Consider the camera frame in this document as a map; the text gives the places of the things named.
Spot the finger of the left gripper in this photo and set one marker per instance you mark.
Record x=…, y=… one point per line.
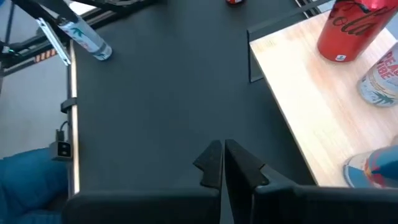
x=38, y=9
x=63, y=11

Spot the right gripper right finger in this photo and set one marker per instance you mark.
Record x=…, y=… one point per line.
x=239, y=177

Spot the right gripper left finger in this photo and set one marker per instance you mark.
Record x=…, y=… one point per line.
x=213, y=165

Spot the white Celsius can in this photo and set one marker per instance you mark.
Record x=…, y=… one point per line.
x=87, y=39

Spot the blue Red Bull can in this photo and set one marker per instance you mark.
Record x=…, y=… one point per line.
x=373, y=168

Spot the Celsius Peach Vibe can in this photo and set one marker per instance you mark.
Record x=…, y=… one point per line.
x=382, y=81

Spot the red Coca-Cola Zero can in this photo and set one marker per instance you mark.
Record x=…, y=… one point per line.
x=351, y=34
x=235, y=1

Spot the wooden shelf black legs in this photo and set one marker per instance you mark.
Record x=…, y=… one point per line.
x=311, y=102

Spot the black orange hazard floor mat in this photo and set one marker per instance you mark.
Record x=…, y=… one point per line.
x=45, y=56

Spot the blue cloth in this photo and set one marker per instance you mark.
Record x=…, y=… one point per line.
x=28, y=180

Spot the white metal bracket strip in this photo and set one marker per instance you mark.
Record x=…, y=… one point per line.
x=54, y=42

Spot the small gray table camera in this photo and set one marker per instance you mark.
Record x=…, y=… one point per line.
x=62, y=151

